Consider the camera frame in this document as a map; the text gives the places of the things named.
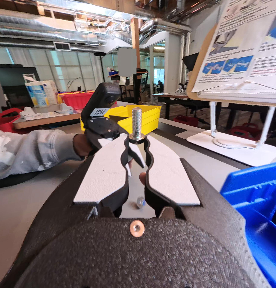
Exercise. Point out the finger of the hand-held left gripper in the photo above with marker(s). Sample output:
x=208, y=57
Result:
x=135, y=153
x=105, y=142

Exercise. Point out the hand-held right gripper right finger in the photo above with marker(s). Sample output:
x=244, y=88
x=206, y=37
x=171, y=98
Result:
x=171, y=180

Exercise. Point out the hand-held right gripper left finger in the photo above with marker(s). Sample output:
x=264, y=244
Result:
x=102, y=177

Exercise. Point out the silver flange bolt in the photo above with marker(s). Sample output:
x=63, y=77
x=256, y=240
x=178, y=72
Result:
x=137, y=121

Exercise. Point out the yellow plastic bin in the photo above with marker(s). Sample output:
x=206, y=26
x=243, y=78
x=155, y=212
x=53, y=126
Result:
x=149, y=119

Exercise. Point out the silver hex nut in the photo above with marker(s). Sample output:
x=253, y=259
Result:
x=140, y=202

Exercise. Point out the blue plastic bin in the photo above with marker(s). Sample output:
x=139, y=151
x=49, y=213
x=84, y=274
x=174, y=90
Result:
x=252, y=202

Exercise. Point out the person's left forearm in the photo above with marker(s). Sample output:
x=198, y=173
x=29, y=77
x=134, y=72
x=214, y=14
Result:
x=27, y=150

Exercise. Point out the person's left hand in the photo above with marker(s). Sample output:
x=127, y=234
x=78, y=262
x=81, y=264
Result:
x=80, y=144

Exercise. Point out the person's right hand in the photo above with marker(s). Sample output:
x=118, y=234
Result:
x=142, y=177

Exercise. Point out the red plastic tote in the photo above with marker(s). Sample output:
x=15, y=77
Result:
x=77, y=100

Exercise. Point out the black bin divider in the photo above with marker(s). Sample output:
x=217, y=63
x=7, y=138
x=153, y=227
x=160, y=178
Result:
x=116, y=119

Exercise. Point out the small white blue object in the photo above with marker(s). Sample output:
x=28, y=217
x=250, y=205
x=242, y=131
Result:
x=64, y=108

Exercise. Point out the black floor lamp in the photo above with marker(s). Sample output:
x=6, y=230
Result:
x=99, y=54

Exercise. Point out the white box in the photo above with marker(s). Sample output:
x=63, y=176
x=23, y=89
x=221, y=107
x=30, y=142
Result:
x=51, y=90

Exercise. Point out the blue-white wipes tub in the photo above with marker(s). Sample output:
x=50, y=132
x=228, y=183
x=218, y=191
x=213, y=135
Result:
x=38, y=94

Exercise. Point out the small white plastic holder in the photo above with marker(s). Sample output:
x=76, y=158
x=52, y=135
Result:
x=28, y=113

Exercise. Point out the wooden stand black panel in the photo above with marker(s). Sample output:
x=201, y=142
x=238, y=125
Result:
x=190, y=60

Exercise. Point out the white instruction sheet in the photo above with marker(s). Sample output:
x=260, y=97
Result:
x=241, y=45

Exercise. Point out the silver air duct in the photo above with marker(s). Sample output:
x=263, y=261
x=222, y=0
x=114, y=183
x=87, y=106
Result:
x=61, y=29

